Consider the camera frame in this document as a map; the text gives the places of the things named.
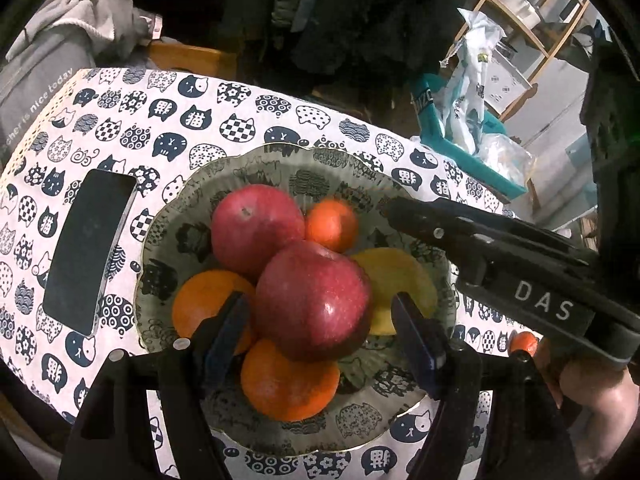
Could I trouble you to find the red apple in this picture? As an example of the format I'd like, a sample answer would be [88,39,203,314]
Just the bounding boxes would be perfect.
[252,240,372,362]
[210,184,305,281]

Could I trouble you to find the teal plastic crate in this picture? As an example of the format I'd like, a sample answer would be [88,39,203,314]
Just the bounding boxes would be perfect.
[409,74,526,200]

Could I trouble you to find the wooden drawer box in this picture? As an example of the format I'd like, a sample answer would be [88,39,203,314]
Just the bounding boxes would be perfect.
[148,41,236,80]

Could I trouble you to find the large orange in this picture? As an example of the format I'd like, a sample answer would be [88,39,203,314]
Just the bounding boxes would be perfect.
[171,269,255,338]
[240,339,341,422]

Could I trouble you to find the green patterned plate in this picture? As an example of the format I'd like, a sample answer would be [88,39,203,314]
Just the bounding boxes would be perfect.
[136,143,456,457]

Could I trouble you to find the large orange front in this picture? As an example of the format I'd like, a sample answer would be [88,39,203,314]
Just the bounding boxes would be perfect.
[240,339,341,422]

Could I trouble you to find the white patterned storage box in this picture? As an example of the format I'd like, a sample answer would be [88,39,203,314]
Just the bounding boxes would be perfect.
[484,51,532,115]

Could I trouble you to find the green yellow pear front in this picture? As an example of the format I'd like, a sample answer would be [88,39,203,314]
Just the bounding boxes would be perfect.
[352,247,438,336]

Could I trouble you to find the wooden shelf rack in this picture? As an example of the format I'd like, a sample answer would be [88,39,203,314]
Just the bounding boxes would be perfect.
[468,0,590,122]

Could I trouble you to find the black smartphone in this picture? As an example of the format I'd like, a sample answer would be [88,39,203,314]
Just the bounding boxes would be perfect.
[43,169,137,336]

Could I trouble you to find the white rice bag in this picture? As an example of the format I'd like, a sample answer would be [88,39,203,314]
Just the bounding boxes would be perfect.
[439,8,506,155]

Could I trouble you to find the cat pattern tablecloth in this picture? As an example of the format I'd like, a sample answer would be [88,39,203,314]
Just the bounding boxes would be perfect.
[0,66,542,480]

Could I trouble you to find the pile of grey clothes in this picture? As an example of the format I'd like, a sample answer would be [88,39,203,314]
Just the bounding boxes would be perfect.
[1,0,163,165]

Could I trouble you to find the small mandarin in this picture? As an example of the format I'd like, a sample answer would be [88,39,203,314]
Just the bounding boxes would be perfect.
[306,198,359,252]
[509,332,538,356]

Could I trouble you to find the clear plastic bag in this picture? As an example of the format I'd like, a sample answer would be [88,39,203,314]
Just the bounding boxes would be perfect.
[475,133,536,188]

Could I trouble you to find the black hanging jacket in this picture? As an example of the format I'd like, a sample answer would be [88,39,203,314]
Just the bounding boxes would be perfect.
[219,0,465,99]

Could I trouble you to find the person's right hand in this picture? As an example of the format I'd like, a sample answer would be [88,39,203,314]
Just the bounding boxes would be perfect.
[534,338,639,479]

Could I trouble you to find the white cooking pot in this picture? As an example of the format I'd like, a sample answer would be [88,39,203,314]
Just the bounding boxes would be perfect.
[500,0,541,29]

